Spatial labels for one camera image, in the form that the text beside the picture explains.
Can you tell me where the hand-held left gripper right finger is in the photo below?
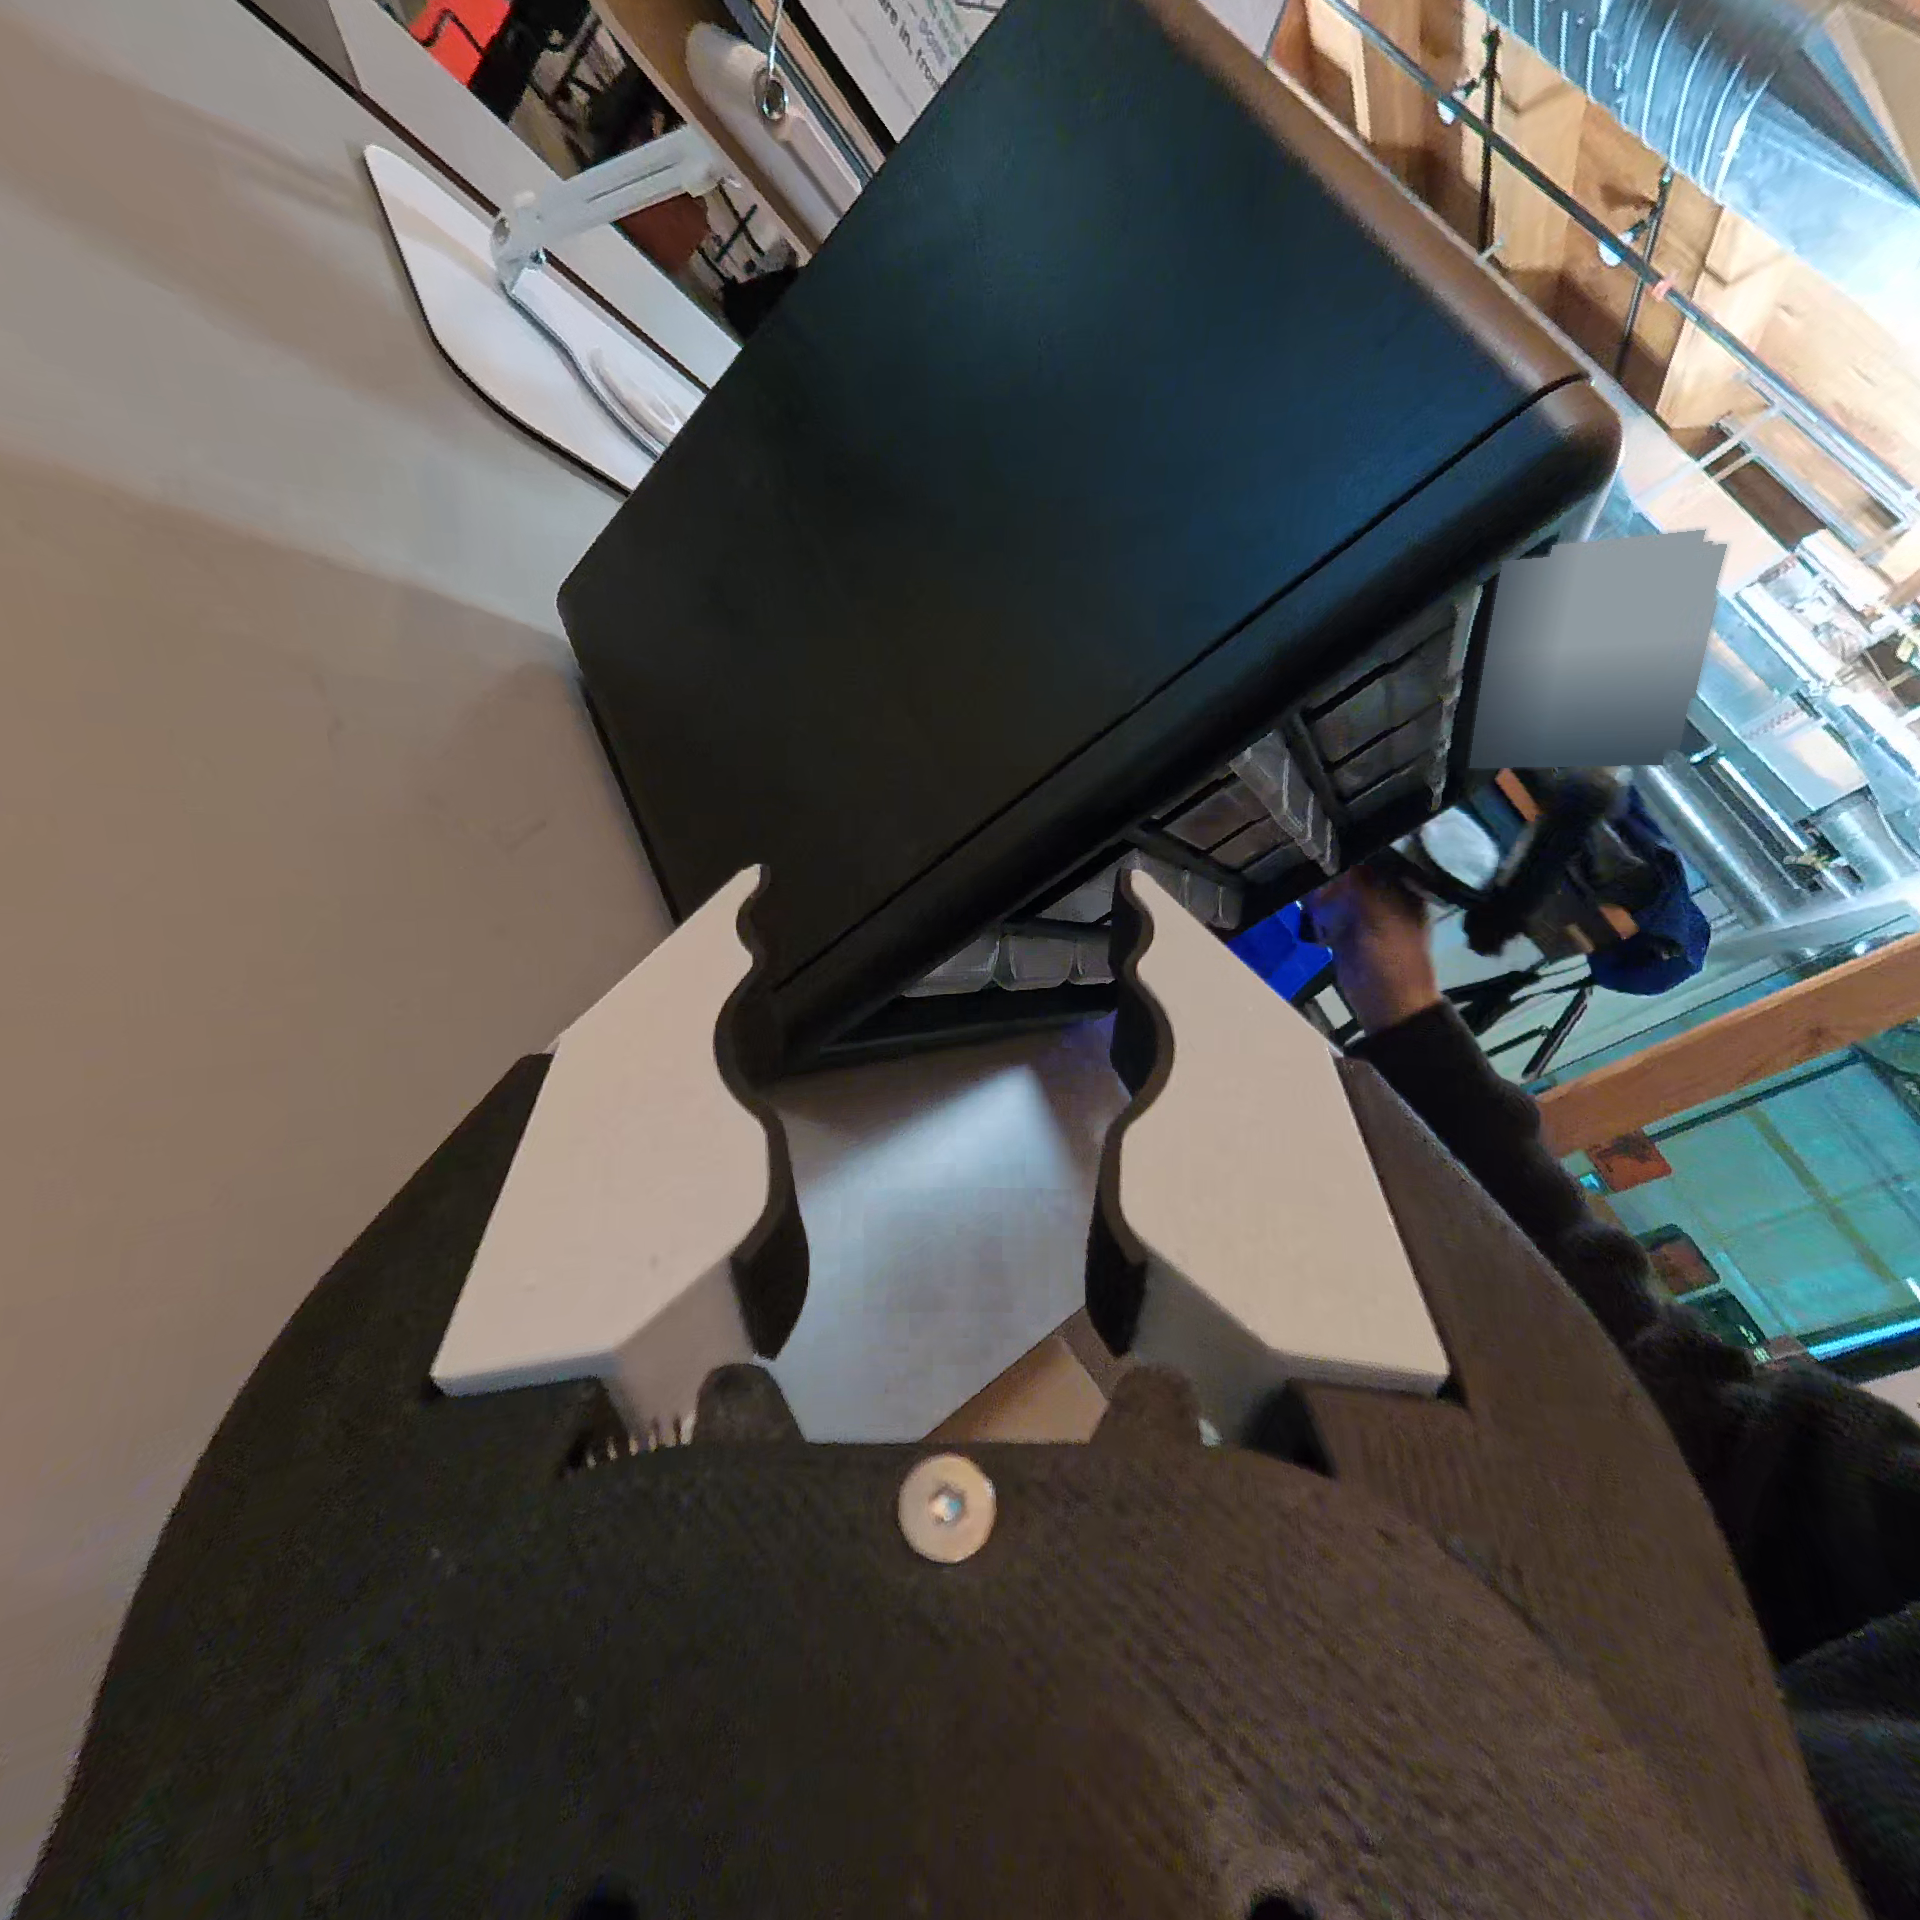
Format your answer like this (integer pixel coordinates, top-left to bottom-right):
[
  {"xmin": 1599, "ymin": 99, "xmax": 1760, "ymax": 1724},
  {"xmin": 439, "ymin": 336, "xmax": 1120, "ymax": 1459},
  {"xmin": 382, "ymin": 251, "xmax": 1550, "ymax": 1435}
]
[{"xmin": 1085, "ymin": 869, "xmax": 1452, "ymax": 1436}]

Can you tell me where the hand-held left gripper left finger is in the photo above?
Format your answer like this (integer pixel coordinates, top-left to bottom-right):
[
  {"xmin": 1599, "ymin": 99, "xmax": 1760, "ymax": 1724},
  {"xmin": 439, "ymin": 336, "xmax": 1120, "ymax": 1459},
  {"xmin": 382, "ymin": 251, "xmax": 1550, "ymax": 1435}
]
[{"xmin": 428, "ymin": 864, "xmax": 813, "ymax": 1431}]

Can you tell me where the black small-drawer cabinet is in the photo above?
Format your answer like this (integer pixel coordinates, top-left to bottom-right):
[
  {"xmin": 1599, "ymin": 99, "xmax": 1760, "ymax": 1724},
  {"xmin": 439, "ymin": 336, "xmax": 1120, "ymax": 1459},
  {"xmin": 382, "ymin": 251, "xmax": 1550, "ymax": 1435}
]
[{"xmin": 556, "ymin": 0, "xmax": 1626, "ymax": 1076}]

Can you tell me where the person's right forearm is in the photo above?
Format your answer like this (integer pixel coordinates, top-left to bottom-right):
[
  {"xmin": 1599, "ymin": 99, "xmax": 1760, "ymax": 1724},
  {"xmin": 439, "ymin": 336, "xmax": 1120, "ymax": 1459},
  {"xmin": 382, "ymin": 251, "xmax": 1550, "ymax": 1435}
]
[{"xmin": 1342, "ymin": 1001, "xmax": 1920, "ymax": 1672}]

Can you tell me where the person's right hand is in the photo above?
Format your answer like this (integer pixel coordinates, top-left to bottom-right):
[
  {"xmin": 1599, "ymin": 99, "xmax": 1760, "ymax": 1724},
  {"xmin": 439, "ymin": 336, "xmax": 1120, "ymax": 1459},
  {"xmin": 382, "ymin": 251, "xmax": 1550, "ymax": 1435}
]
[{"xmin": 1325, "ymin": 869, "xmax": 1448, "ymax": 1039}]

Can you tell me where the wooden beam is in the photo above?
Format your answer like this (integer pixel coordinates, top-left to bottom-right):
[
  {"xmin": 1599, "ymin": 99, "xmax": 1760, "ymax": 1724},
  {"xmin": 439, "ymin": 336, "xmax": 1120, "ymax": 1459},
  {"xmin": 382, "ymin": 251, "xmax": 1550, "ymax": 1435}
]
[{"xmin": 1533, "ymin": 935, "xmax": 1920, "ymax": 1159}]

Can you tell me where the blue plastic object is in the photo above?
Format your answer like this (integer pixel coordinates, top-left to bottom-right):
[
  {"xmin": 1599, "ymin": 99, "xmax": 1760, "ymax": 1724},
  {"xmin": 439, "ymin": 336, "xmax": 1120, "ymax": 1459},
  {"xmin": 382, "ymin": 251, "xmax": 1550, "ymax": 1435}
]
[{"xmin": 1225, "ymin": 904, "xmax": 1339, "ymax": 1036}]

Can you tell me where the white monitor stand base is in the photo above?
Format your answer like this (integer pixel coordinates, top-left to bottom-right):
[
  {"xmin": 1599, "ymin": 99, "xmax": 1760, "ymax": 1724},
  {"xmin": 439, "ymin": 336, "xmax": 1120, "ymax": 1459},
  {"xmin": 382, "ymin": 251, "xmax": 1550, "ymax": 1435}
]
[{"xmin": 362, "ymin": 144, "xmax": 712, "ymax": 498}]

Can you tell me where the white paper sign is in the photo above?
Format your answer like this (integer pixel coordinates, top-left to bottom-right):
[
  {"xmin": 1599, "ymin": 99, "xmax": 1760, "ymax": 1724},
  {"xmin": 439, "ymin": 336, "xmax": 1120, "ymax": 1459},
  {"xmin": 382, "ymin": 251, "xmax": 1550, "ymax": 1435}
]
[{"xmin": 790, "ymin": 0, "xmax": 1012, "ymax": 139}]

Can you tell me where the silver ventilation duct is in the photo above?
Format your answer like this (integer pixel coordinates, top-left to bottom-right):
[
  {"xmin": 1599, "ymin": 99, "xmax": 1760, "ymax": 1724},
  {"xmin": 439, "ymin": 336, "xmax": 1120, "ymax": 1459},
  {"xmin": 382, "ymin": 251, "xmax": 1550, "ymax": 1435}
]
[{"xmin": 1478, "ymin": 0, "xmax": 1920, "ymax": 309}]

